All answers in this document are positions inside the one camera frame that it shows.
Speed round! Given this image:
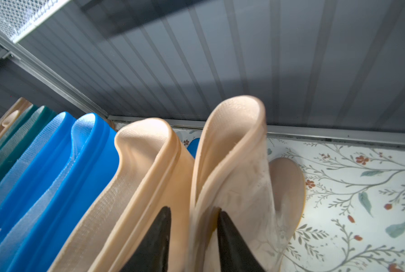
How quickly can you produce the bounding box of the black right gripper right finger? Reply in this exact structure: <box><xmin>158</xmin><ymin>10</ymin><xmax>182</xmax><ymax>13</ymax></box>
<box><xmin>217</xmin><ymin>210</ymin><xmax>264</xmax><ymax>272</ymax></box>

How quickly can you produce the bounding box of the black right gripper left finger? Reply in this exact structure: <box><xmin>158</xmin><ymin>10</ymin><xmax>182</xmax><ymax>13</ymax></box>
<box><xmin>120</xmin><ymin>206</ymin><xmax>171</xmax><ymax>272</ymax></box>

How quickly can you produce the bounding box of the beige rain boot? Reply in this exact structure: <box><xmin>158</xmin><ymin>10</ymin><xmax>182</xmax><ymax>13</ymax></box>
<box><xmin>50</xmin><ymin>118</ymin><xmax>194</xmax><ymax>272</ymax></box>
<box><xmin>0</xmin><ymin>97</ymin><xmax>32</xmax><ymax>139</ymax></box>
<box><xmin>185</xmin><ymin>95</ymin><xmax>306</xmax><ymax>272</ymax></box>

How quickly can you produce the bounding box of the blue rain boot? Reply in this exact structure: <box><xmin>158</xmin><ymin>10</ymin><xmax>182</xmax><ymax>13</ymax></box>
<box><xmin>0</xmin><ymin>112</ymin><xmax>76</xmax><ymax>243</ymax></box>
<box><xmin>0</xmin><ymin>113</ymin><xmax>200</xmax><ymax>272</ymax></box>

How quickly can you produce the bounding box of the dark teal boot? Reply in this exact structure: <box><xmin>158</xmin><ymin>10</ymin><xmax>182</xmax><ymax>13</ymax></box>
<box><xmin>0</xmin><ymin>105</ymin><xmax>57</xmax><ymax>182</ymax></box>
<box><xmin>0</xmin><ymin>105</ymin><xmax>39</xmax><ymax>150</ymax></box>

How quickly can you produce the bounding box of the floral floor mat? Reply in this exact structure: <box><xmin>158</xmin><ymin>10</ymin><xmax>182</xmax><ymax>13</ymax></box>
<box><xmin>171</xmin><ymin>127</ymin><xmax>405</xmax><ymax>272</ymax></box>

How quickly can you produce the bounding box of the white wire mesh basket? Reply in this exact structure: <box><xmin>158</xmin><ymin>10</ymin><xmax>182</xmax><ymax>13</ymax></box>
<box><xmin>0</xmin><ymin>0</ymin><xmax>69</xmax><ymax>43</ymax></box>

